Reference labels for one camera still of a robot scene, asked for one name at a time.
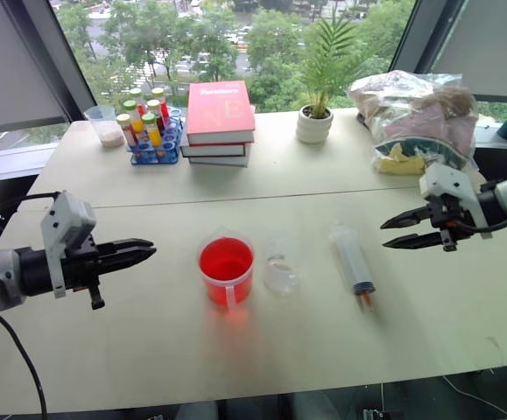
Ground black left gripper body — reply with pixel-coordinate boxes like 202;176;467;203
61;235;107;311

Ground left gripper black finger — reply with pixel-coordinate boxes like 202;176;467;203
100;238;155;259
98;247;158;277

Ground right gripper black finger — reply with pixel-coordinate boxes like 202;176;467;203
379;206;433;231
382;231;444;250

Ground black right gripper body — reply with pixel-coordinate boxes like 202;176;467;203
426;192;477;253

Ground large clear plastic syringe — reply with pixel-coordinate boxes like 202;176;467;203
327;220;377;312

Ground beaker with red liquid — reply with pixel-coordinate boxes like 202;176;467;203
197;226;255;312

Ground clear cup with white powder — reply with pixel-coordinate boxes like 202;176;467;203
83;105;126;149

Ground small clear beaker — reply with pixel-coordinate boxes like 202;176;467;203
261;234;302;295

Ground yellow cloth in bag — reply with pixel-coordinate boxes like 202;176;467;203
375;143;427;176

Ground blue test tube rack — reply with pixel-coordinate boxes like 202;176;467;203
126;108;185;166

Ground clear plastic bag with contents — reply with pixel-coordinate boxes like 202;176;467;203
348;69;481;177

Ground cream-capped tube with red liquid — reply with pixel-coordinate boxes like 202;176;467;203
146;98;166;132
116;113;139;150

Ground green-capped tube with yellow liquid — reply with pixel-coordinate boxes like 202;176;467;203
141;113;164;149
122;99;144;135

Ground thin book with white pages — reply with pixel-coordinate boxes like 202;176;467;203
187;152;252;169
180;130;255;158

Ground white ribbed plant pot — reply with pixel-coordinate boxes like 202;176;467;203
296;104;335;145

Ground green-capped tube with red liquid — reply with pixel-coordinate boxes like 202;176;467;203
129;87;147;117
151;87;170;128

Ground red hardcover book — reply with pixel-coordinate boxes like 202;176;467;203
185;80;257;146

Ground grey roller blind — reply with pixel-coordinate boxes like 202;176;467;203
430;0;507;104
0;0;69;137

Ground green palm plant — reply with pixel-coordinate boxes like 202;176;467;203
299;8;370;120

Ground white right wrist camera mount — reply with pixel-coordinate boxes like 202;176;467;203
419;163;493;240

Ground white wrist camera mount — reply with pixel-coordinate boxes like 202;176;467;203
419;163;493;240
39;191;98;299

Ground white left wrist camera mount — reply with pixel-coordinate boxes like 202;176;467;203
39;191;98;299

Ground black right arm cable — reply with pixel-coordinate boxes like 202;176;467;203
462;205;507;255

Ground thin white cable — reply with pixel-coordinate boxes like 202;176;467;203
440;374;507;419

